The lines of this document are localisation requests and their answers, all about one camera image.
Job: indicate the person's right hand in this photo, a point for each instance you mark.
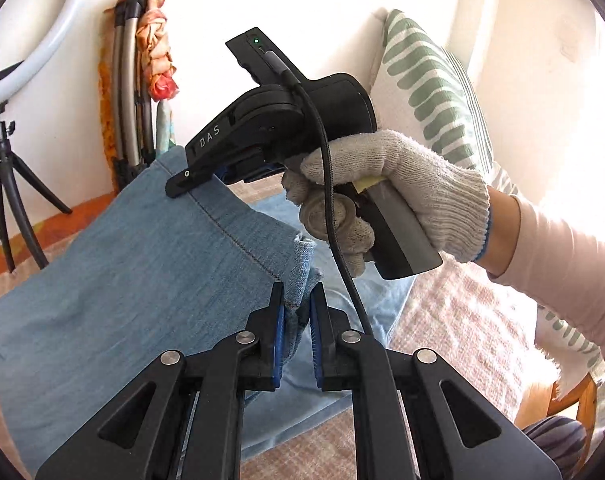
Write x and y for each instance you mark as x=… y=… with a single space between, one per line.
x=417 y=180

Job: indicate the plaid beige blanket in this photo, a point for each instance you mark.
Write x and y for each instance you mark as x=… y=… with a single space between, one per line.
x=457 y=320

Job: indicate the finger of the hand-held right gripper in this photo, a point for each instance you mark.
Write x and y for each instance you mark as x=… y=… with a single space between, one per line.
x=185 y=180

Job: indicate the wooden frame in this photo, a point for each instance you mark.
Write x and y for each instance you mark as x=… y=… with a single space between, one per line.
x=532 y=400

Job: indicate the folded silver tripod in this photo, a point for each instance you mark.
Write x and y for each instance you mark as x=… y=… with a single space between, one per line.
x=127 y=85

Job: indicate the blue denim pants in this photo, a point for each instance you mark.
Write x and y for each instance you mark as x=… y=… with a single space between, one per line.
x=132 y=260

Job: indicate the person's striped dark trousers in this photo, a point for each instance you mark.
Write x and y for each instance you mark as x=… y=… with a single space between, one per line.
x=557 y=440

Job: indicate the small black tripod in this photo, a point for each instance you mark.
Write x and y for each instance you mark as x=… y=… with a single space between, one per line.
x=5 y=170

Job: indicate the orange fringed cloth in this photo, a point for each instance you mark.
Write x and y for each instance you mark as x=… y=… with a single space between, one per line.
x=105 y=105

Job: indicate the person's right forearm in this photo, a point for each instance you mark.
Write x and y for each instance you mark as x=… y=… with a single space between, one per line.
x=557 y=260

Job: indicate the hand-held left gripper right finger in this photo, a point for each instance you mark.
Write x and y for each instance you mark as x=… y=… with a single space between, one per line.
x=316 y=350

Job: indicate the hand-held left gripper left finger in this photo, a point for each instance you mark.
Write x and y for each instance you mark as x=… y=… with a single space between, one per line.
x=279 y=345

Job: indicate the green striped white pillow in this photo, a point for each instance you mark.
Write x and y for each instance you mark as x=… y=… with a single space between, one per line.
x=422 y=70

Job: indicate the orange floral scarf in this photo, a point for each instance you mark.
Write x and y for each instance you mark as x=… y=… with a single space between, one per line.
x=155 y=40

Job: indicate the green cloth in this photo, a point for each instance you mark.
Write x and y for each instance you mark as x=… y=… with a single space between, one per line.
x=166 y=127

